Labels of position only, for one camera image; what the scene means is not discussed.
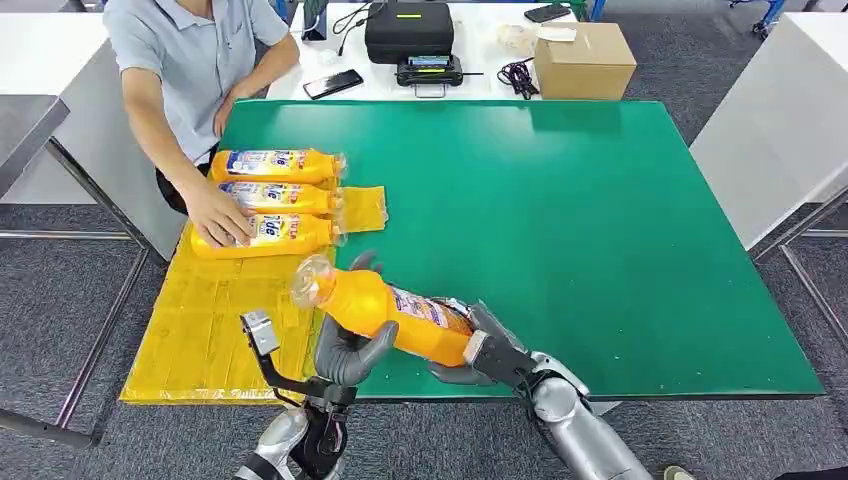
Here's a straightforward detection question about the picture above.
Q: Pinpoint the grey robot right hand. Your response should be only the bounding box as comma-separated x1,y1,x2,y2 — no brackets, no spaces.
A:
428,302,529,388

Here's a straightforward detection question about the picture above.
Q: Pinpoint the person's left hand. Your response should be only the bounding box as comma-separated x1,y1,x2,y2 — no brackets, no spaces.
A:
211,89,250,140

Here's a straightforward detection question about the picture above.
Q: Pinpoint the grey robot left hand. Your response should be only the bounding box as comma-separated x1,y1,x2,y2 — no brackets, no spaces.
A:
313,250,401,389

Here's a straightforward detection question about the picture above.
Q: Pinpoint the person's right hand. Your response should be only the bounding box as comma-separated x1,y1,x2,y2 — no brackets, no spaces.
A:
182,182,256,250

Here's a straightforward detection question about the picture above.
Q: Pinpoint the orange drink bottle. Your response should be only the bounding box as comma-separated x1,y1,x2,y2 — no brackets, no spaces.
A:
209,146,349,187
217,180,346,217
291,253,477,369
190,213,349,261

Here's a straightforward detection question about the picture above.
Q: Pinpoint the person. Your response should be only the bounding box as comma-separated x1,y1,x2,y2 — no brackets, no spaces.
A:
102,0,303,250

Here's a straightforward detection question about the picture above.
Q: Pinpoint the black smartphone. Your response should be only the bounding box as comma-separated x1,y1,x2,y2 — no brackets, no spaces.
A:
523,3,572,24
302,68,365,101

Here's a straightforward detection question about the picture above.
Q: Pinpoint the yellow sheet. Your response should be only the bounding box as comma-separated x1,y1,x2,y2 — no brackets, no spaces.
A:
119,185,389,407

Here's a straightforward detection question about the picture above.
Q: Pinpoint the black upright stand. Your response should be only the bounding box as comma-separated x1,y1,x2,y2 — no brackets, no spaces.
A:
301,0,330,42

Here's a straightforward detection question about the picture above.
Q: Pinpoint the white side table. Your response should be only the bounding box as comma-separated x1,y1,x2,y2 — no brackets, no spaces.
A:
0,13,188,261
688,11,848,346

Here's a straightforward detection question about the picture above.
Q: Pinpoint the green table mat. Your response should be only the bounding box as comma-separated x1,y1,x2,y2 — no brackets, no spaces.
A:
215,99,826,402

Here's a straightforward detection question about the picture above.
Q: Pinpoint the steel table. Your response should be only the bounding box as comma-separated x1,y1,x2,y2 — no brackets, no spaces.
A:
0,94,154,452

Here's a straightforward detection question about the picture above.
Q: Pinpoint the black hard case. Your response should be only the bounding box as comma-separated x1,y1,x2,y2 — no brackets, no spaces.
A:
364,1,456,66

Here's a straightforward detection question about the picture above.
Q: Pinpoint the black handheld controller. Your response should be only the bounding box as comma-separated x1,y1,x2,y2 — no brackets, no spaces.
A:
394,54,485,99

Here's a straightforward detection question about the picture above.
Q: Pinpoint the crumpled clear plastic bag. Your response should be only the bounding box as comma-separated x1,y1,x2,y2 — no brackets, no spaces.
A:
496,23,539,58

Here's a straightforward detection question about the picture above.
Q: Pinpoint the brown cardboard box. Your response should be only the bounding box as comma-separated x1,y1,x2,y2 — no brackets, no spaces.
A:
533,21,638,102

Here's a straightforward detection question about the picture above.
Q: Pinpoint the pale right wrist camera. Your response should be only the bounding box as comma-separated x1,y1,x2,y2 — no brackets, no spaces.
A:
462,329,539,393

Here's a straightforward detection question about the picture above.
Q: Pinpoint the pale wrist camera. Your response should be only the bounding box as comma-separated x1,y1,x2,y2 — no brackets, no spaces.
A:
462,329,539,393
239,309,333,402

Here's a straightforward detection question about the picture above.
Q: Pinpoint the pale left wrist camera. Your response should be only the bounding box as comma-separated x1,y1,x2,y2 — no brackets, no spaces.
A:
239,309,333,402

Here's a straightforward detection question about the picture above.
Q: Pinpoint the black cable bundle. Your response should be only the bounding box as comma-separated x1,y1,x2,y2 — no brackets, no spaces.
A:
496,58,541,101

